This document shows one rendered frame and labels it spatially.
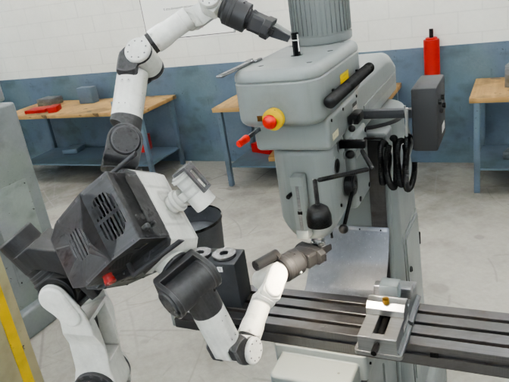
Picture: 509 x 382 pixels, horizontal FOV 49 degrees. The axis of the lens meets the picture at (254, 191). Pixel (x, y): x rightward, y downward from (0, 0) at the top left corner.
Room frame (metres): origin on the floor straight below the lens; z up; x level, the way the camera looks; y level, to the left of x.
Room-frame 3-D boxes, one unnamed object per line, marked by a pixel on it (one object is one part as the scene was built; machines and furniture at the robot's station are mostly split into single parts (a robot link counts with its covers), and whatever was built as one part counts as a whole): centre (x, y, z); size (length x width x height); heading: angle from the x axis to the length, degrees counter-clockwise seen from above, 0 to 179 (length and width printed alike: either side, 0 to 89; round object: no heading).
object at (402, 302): (1.54, -0.37, 1.08); 0.12 x 0.06 x 0.04; 62
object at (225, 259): (1.90, 0.19, 1.09); 0.22 x 0.12 x 0.20; 69
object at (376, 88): (2.15, -0.42, 1.66); 0.80 x 0.23 x 0.20; 153
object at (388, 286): (1.59, -0.39, 1.10); 0.06 x 0.05 x 0.06; 62
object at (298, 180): (1.60, -0.14, 1.45); 0.04 x 0.04 x 0.21; 63
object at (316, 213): (1.45, -0.17, 1.48); 0.07 x 0.07 x 0.06
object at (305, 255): (1.64, -0.12, 1.24); 0.13 x 0.12 x 0.10; 39
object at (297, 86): (1.71, -0.19, 1.81); 0.47 x 0.26 x 0.16; 153
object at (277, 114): (1.50, -0.08, 1.76); 0.06 x 0.02 x 0.06; 63
